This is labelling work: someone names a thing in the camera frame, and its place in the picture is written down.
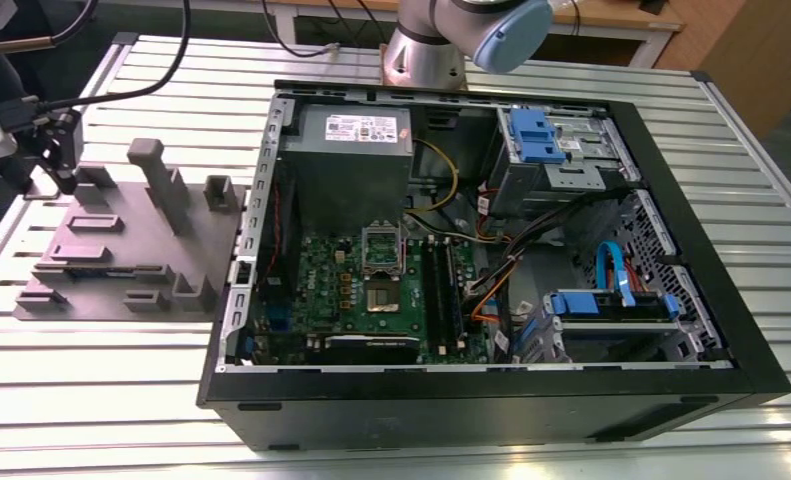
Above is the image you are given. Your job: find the CPU socket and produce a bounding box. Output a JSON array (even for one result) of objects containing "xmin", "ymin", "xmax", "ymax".
[{"xmin": 365, "ymin": 278, "xmax": 405, "ymax": 314}]

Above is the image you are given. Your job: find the black and white wire bundle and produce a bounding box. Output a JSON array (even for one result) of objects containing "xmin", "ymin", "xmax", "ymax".
[{"xmin": 405, "ymin": 209, "xmax": 510, "ymax": 246}]

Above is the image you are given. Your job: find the wooden desk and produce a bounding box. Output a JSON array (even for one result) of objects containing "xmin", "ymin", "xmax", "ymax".
[{"xmin": 261, "ymin": 0, "xmax": 688, "ymax": 69}]

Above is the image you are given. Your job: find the grey metal drive cage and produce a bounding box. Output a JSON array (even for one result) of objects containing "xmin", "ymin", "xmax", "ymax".
[{"xmin": 486, "ymin": 103, "xmax": 642, "ymax": 214}]

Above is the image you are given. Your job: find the black cable bundle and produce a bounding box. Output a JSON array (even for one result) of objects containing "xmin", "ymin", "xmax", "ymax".
[{"xmin": 468, "ymin": 192, "xmax": 637, "ymax": 296}]

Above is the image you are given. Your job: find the black graphics card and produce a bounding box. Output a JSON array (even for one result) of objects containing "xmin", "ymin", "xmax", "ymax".
[{"xmin": 305, "ymin": 332, "xmax": 424, "ymax": 365}]

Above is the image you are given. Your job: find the grey metal disk bay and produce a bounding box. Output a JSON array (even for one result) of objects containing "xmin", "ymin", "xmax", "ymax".
[{"xmin": 518, "ymin": 292, "xmax": 735, "ymax": 366}]

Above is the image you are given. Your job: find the wire locking lever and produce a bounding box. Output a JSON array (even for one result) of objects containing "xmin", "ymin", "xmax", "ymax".
[{"xmin": 400, "ymin": 219, "xmax": 416, "ymax": 275}]

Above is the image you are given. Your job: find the RAM stick with label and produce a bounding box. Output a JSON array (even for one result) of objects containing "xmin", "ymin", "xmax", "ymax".
[{"xmin": 65, "ymin": 269, "xmax": 137, "ymax": 280}]

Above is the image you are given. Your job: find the black PC case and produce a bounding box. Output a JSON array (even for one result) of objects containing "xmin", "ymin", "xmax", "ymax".
[{"xmin": 195, "ymin": 77, "xmax": 791, "ymax": 451}]

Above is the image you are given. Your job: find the thick black camera cable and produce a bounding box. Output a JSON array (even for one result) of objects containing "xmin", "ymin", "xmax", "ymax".
[{"xmin": 31, "ymin": 0, "xmax": 195, "ymax": 114}]

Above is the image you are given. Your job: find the yellow wire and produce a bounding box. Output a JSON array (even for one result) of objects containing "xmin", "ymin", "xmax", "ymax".
[{"xmin": 405, "ymin": 138, "xmax": 461, "ymax": 214}]

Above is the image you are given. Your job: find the green motherboard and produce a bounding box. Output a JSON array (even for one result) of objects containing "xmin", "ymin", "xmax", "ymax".
[{"xmin": 245, "ymin": 232, "xmax": 497, "ymax": 366}]

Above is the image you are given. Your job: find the hard disk in blue carrier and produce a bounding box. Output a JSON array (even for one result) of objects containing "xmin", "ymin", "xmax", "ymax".
[{"xmin": 545, "ymin": 290, "xmax": 681, "ymax": 325}]

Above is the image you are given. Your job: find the metal socket cover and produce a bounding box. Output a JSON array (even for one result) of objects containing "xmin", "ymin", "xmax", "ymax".
[{"xmin": 361, "ymin": 224, "xmax": 410, "ymax": 276}]

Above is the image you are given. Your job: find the black cable with plug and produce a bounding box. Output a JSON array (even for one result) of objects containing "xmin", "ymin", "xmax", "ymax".
[{"xmin": 269, "ymin": 0, "xmax": 342, "ymax": 56}]

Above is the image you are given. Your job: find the orange wire bundle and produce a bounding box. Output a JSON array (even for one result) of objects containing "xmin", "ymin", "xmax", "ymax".
[{"xmin": 468, "ymin": 279, "xmax": 504, "ymax": 324}]

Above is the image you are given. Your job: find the grey parts rack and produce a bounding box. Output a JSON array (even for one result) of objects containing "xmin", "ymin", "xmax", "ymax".
[{"xmin": 13, "ymin": 138, "xmax": 250, "ymax": 324}]

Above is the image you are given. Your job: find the blue flat wire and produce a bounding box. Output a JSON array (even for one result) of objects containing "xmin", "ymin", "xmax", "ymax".
[{"xmin": 594, "ymin": 239, "xmax": 637, "ymax": 307}]

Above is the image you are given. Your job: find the wooden cabinet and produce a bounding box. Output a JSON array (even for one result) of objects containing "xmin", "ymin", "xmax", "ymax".
[{"xmin": 654, "ymin": 0, "xmax": 791, "ymax": 141}]

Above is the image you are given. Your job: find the grey power supply unit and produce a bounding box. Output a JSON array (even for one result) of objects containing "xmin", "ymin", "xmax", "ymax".
[{"xmin": 280, "ymin": 103, "xmax": 416, "ymax": 236}]

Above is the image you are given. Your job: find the blue drive carrier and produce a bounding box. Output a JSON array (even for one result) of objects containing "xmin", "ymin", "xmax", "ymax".
[{"xmin": 509, "ymin": 107, "xmax": 568, "ymax": 164}]

